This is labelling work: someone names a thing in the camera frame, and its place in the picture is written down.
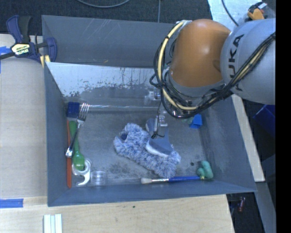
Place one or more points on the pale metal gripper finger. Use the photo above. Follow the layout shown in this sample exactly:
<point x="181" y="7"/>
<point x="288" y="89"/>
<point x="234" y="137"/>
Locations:
<point x="163" y="121"/>

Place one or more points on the grey and white plastic piece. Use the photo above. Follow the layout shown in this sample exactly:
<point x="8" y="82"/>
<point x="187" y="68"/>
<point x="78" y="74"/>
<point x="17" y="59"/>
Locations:
<point x="160" y="145"/>

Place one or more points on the small blue block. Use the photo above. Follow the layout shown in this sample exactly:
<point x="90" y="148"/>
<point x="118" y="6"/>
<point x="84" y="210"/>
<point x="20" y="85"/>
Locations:
<point x="196" y="121"/>

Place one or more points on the blue and white fluffy duster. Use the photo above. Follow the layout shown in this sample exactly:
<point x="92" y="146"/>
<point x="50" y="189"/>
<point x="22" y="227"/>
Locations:
<point x="135" y="147"/>

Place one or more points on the turquoise green toy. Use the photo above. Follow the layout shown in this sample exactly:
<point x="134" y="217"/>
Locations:
<point x="206" y="170"/>

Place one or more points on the grey metal bin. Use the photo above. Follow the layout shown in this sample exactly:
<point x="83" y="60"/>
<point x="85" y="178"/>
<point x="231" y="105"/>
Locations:
<point x="106" y="42"/>

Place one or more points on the silver metal fork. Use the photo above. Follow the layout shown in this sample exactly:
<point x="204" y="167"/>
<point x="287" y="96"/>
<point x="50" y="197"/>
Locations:
<point x="82" y="114"/>

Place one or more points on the blue ribbed block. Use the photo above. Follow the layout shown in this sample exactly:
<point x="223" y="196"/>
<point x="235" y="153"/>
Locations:
<point x="73" y="109"/>

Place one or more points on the clear plastic cup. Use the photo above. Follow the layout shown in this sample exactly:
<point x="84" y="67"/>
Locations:
<point x="98" y="178"/>

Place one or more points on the green plastic spoon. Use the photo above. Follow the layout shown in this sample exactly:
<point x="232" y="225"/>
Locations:
<point x="78" y="159"/>

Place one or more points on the white and clear tape holder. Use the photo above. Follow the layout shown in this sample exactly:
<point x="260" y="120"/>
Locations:
<point x="86" y="176"/>

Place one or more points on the orange thin stick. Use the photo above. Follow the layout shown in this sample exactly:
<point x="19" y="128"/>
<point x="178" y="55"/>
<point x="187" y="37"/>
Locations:
<point x="69" y="169"/>

